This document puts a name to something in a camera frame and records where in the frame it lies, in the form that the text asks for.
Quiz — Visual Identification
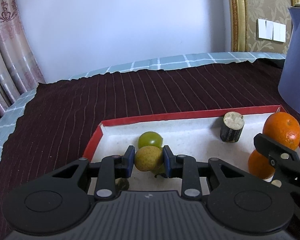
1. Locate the orange mandarin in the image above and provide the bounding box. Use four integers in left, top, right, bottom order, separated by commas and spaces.
262, 111, 300, 151
248, 149, 276, 180

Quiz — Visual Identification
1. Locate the yellow longan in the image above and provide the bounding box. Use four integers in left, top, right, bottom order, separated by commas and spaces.
134, 146, 164, 172

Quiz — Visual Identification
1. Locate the dark striped cloth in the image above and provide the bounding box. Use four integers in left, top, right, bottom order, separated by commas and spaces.
0, 59, 300, 240

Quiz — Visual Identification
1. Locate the blue checked tablecloth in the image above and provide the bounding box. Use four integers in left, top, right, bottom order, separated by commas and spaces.
0, 51, 288, 186

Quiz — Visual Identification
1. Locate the red cardboard tray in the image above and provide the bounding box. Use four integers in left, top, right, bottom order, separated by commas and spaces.
83, 105, 300, 196

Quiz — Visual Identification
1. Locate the pink patterned curtain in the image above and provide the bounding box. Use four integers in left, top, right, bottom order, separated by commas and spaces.
0, 0, 46, 128

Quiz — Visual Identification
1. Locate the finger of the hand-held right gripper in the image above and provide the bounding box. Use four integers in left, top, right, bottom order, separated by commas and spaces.
254, 133, 300, 200

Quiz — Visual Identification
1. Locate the white wall switch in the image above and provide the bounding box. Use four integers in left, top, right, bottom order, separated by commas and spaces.
273, 22, 287, 42
257, 18, 274, 40

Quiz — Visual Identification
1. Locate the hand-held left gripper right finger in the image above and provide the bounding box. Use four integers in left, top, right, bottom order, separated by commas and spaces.
163, 145, 250, 200

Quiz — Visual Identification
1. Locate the blue electric kettle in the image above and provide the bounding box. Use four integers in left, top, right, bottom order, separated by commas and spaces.
277, 2, 300, 121

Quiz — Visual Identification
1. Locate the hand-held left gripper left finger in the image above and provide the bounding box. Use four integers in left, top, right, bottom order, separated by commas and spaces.
49, 145, 135, 200

